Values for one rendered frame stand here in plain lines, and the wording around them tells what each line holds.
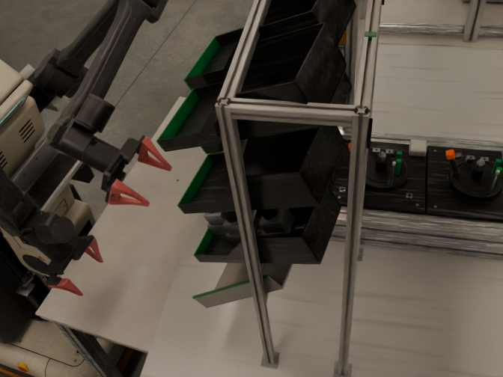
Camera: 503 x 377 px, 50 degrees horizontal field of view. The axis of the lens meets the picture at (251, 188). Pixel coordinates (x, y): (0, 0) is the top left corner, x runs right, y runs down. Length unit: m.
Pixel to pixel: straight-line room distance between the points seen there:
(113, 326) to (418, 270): 0.80
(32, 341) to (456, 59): 1.86
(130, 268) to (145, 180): 0.32
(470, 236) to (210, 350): 0.70
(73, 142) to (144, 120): 2.20
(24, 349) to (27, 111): 1.01
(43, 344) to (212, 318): 0.96
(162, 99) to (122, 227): 1.84
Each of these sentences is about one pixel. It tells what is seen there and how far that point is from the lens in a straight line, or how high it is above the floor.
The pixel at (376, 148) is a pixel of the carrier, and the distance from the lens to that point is 1.54.
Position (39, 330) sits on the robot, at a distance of 2.27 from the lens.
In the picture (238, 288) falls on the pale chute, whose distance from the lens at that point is 1.13.
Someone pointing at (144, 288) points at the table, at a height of 0.86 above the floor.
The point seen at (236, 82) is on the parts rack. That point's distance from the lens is 0.72.
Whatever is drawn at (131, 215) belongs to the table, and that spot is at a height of 0.86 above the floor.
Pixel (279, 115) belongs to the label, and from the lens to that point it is 0.68.
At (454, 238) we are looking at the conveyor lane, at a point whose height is 0.93.
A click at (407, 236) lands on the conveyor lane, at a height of 0.92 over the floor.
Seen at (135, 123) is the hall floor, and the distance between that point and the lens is 3.28.
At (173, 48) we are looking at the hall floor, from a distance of 3.79.
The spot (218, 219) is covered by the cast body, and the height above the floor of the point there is 1.25.
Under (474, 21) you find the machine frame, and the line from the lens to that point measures 2.18.
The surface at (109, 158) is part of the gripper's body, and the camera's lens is 1.08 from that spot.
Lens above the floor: 2.10
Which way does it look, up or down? 49 degrees down
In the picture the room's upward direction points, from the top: 9 degrees counter-clockwise
